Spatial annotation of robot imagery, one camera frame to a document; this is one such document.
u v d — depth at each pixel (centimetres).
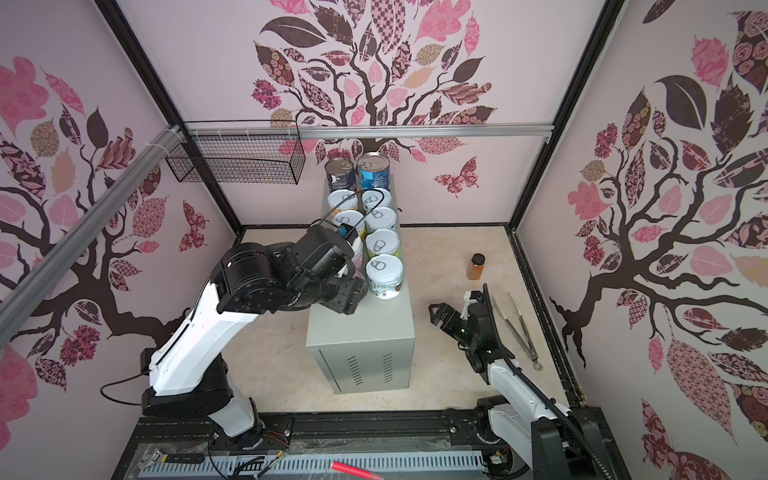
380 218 68
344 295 73
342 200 72
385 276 57
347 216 67
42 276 53
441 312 77
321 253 38
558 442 41
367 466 70
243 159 121
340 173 71
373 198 71
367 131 92
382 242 62
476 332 66
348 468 69
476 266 98
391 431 75
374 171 71
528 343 88
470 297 80
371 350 61
